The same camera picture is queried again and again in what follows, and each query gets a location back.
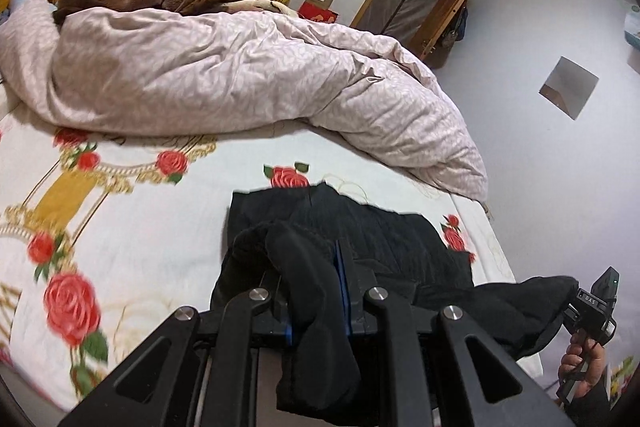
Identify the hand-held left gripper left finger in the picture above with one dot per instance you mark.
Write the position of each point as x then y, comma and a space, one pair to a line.
272, 307

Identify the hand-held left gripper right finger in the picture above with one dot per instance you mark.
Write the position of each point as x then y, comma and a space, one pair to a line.
341, 287

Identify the black puffer jacket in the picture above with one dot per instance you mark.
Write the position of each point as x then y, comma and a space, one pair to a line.
390, 247

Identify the person's right forearm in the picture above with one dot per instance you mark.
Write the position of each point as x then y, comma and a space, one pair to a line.
592, 409

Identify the person's right hand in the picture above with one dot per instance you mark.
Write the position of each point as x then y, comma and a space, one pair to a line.
575, 359

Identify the colourful printed cloth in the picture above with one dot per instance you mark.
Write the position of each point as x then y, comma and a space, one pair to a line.
621, 379

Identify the white rose printed bed sheet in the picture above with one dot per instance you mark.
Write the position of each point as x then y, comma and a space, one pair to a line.
150, 217

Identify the pink patterned duvet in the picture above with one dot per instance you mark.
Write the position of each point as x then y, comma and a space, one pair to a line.
200, 67

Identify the red box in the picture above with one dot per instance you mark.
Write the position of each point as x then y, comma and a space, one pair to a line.
317, 13

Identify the white teal box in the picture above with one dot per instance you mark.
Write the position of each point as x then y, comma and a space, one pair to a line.
633, 32

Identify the hanging dark bag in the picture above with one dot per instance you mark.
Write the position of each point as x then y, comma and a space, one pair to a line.
456, 27

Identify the square wall mirror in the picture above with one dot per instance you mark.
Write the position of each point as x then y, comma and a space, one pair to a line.
570, 87

